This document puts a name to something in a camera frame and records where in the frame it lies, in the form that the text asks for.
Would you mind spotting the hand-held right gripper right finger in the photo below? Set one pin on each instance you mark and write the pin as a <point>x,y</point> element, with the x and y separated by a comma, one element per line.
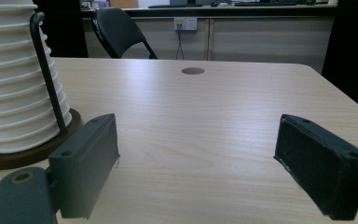
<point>320,168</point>

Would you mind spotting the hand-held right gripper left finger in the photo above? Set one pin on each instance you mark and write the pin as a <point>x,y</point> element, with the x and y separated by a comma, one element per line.
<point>84,161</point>

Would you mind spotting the stack of white paper cups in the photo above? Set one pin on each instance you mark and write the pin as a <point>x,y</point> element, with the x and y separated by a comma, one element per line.
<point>9,90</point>

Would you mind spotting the black folding chair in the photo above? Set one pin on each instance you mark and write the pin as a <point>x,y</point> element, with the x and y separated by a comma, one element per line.
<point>118,29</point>

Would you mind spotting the round brown table grommet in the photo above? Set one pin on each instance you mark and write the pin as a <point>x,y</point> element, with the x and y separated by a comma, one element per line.
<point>193,71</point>

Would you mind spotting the long desk with panels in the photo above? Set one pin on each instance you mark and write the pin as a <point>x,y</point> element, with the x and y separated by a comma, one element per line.
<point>261,37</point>

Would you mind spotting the white wall socket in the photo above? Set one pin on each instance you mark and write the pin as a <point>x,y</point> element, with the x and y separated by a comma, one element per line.
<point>185,23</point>

